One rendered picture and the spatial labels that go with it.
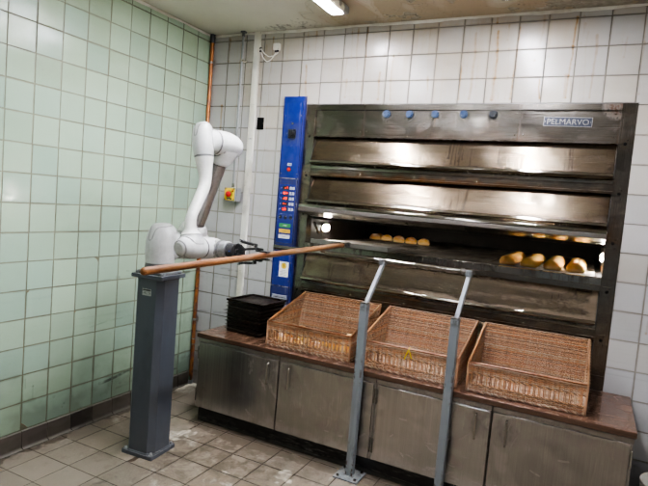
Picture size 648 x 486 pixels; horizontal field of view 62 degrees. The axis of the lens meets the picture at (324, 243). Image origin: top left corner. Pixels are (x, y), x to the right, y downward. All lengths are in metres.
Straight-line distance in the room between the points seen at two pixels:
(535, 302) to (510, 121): 1.03
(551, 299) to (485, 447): 0.91
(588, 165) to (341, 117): 1.51
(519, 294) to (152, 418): 2.14
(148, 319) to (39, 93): 1.31
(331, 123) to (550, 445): 2.26
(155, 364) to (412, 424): 1.39
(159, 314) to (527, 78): 2.39
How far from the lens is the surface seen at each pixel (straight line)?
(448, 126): 3.39
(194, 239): 2.69
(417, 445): 3.03
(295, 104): 3.76
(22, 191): 3.19
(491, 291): 3.30
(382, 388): 2.99
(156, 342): 3.07
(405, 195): 3.40
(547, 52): 3.37
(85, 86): 3.45
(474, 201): 3.29
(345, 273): 3.55
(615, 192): 3.23
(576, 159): 3.25
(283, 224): 3.72
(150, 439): 3.26
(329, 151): 3.62
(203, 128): 2.90
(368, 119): 3.56
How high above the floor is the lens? 1.47
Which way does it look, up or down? 4 degrees down
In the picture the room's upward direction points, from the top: 5 degrees clockwise
